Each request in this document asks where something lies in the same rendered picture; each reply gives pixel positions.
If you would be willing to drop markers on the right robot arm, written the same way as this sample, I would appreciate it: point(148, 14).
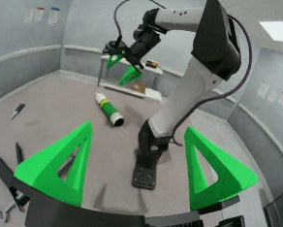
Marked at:
point(217, 57)

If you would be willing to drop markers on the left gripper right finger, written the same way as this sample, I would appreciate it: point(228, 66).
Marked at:
point(233, 176)

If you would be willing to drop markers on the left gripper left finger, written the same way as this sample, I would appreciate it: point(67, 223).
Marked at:
point(40, 170)

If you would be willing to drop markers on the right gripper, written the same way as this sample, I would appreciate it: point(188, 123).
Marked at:
point(133, 55)

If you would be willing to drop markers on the green and white sealant cartridge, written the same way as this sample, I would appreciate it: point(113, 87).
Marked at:
point(114, 116)

